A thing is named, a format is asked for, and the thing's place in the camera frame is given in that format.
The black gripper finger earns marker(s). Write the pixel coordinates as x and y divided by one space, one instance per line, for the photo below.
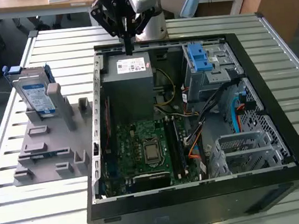
131 45
108 22

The hard disk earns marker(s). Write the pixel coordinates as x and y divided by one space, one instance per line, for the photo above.
36 94

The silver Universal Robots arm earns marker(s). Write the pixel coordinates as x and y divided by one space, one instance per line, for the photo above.
154 26

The metal disk bay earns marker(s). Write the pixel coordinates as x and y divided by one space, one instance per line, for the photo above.
237 136

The grey power supply unit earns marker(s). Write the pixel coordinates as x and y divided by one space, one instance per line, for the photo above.
129 98

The blue plastic drive latch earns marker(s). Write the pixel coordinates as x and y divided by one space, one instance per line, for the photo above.
198 58

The long wooden desk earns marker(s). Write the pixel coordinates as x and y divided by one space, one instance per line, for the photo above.
34 6

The metal optical drive cage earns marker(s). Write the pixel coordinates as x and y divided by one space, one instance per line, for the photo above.
197 85

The green motherboard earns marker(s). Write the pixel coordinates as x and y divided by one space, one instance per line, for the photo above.
127 146

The black RAM slot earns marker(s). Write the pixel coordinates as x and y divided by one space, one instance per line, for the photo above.
171 147
175 141

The silver CPU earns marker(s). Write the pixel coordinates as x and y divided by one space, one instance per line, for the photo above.
152 152

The grey parts rack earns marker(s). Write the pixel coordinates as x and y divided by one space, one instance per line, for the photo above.
51 143

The black graphics card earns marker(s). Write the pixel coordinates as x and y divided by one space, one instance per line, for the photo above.
151 181

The RAM stick with blue label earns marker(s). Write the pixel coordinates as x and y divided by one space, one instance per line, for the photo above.
47 155

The black open PC case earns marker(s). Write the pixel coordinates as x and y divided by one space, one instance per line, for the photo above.
176 211

